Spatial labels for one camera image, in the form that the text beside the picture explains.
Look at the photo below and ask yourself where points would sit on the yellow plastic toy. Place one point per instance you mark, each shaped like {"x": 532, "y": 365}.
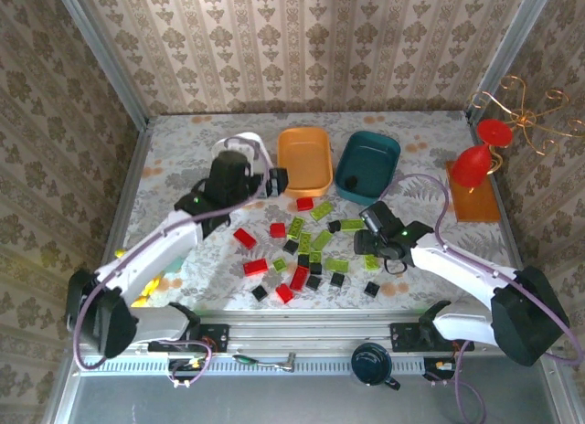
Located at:
{"x": 147, "y": 290}

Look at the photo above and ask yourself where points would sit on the orange rectangular board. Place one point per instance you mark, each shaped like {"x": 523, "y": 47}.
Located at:
{"x": 480, "y": 204}

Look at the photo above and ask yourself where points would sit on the grey metal shelf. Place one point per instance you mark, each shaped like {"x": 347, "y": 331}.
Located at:
{"x": 274, "y": 401}

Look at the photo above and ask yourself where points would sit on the long red lego brick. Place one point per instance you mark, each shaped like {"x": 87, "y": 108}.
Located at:
{"x": 244, "y": 238}
{"x": 299, "y": 278}
{"x": 255, "y": 267}

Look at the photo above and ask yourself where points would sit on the aluminium frame post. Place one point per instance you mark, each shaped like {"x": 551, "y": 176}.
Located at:
{"x": 509, "y": 47}
{"x": 103, "y": 54}

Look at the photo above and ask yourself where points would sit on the white plastic container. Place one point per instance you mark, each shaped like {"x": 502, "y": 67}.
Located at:
{"x": 266, "y": 152}

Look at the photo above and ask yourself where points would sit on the black connector with yellow plug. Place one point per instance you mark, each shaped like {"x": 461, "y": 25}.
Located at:
{"x": 194, "y": 363}
{"x": 441, "y": 365}

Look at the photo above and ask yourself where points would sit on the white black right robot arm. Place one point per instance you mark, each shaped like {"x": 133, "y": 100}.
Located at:
{"x": 457, "y": 263}

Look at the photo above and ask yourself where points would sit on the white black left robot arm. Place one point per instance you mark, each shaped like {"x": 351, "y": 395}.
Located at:
{"x": 151, "y": 250}

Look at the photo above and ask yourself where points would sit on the metal ratchet tool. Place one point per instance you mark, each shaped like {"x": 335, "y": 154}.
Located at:
{"x": 288, "y": 361}

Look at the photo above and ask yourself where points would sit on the small red lego brick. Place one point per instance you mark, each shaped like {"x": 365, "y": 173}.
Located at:
{"x": 284, "y": 293}
{"x": 277, "y": 230}
{"x": 305, "y": 204}

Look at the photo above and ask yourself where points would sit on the orange plastic container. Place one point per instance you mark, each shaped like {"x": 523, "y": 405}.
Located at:
{"x": 304, "y": 159}

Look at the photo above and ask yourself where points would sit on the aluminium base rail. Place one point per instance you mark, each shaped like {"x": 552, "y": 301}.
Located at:
{"x": 297, "y": 332}

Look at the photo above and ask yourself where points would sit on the floral tablecloth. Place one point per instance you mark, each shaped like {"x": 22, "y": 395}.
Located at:
{"x": 192, "y": 136}

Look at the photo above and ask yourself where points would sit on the dark blue mug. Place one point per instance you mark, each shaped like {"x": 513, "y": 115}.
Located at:
{"x": 370, "y": 364}

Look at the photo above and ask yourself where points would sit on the red plastic goblet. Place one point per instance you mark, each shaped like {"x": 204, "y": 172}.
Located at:
{"x": 471, "y": 168}

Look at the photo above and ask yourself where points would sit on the teal plastic container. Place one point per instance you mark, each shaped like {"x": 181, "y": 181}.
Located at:
{"x": 370, "y": 161}

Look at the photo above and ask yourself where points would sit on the aluminium table side rail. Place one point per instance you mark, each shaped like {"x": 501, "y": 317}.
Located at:
{"x": 505, "y": 232}
{"x": 121, "y": 214}

